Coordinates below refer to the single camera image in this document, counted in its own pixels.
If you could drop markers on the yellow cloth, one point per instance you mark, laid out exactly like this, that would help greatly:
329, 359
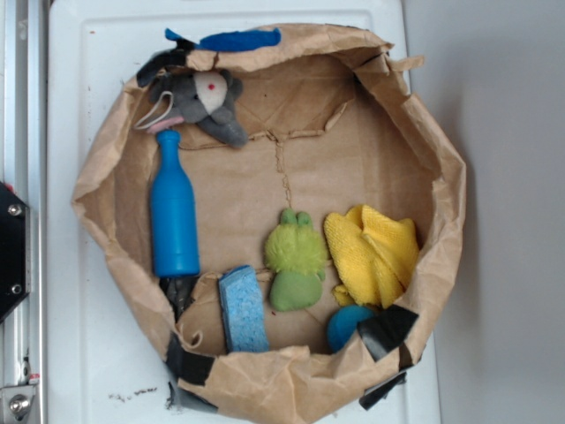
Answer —
373, 254

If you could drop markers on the green plush frog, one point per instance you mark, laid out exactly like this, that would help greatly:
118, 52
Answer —
297, 254

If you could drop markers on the brown paper bag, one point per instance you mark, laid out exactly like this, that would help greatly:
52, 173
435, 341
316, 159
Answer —
333, 128

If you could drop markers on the blue plastic bottle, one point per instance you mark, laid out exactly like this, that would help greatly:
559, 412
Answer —
173, 214

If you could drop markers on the light blue sponge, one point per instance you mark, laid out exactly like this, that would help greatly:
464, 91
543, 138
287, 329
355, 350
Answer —
242, 311

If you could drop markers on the blue felt ball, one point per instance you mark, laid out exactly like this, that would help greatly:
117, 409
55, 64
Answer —
343, 324

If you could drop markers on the grey plush elephant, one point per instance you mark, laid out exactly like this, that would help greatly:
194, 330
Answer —
205, 99

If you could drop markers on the blue felt piece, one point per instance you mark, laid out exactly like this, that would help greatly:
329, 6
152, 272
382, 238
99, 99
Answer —
237, 41

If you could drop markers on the white plastic tray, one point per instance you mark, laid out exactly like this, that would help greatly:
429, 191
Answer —
100, 367

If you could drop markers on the black metal bracket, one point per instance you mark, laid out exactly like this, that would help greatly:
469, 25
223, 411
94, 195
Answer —
15, 251

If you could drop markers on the aluminium frame rail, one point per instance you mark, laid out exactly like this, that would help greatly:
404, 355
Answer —
24, 42

